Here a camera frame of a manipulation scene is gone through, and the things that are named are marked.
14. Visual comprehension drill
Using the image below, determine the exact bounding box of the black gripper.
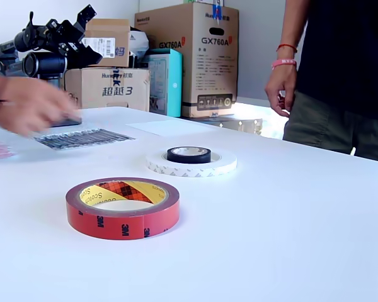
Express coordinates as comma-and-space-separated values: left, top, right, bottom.
45, 18, 103, 68

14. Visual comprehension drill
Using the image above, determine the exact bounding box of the black tape roll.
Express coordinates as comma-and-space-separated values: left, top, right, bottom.
166, 146, 211, 165

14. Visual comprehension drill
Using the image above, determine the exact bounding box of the white tape roll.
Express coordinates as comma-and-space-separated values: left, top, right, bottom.
145, 147, 238, 177

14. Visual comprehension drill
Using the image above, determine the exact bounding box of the red 3M tape roll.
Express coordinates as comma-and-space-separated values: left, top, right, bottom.
65, 177, 180, 241

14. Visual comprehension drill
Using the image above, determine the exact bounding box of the person's right forearm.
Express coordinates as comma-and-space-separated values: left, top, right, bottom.
276, 0, 312, 69

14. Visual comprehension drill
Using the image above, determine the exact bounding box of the bare hand without wristband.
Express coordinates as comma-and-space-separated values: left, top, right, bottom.
0, 75, 83, 139

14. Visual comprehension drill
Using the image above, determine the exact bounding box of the person's right hand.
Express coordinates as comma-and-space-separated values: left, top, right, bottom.
264, 61, 299, 119

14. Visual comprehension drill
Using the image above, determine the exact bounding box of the small cardboard box white label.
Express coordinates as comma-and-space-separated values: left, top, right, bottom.
81, 18, 131, 68

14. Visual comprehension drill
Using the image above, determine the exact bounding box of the wide cardboard box blue print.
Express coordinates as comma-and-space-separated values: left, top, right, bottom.
64, 67, 151, 113

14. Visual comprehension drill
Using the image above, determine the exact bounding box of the white bag triangle logo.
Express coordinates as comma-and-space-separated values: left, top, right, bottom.
129, 30, 151, 53

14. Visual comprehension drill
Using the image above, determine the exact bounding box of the black scribbled paper sheet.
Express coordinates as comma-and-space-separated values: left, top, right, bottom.
33, 128, 137, 151

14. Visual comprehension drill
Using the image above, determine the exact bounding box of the teal box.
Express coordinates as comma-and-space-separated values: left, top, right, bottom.
147, 48, 183, 118

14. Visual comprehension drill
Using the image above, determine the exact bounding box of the blank white paper sheet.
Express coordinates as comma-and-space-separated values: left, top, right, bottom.
125, 118, 220, 137

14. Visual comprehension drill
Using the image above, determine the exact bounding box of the tall GX760A cardboard box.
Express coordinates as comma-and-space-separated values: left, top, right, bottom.
134, 2, 239, 119

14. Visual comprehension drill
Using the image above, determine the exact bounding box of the red scribbled paper sheet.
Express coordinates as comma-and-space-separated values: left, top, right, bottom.
0, 140, 18, 162

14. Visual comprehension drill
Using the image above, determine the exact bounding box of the dark printed box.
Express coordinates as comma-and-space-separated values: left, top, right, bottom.
207, 113, 264, 135

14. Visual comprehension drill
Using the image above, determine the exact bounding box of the grey roller blind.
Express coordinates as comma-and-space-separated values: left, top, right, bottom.
222, 0, 286, 101

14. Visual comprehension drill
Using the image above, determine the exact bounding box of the pink wristband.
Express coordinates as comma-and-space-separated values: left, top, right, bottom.
272, 58, 297, 70

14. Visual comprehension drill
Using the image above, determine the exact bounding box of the person in dark shirt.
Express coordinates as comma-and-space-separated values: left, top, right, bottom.
282, 0, 378, 164

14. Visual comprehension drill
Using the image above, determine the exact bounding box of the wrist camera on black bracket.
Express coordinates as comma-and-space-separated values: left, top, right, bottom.
74, 4, 98, 32

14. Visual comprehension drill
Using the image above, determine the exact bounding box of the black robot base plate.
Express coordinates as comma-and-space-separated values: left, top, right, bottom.
50, 116, 83, 128

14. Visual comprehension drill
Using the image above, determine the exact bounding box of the red string bracelet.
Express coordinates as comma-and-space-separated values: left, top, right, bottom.
276, 43, 299, 53

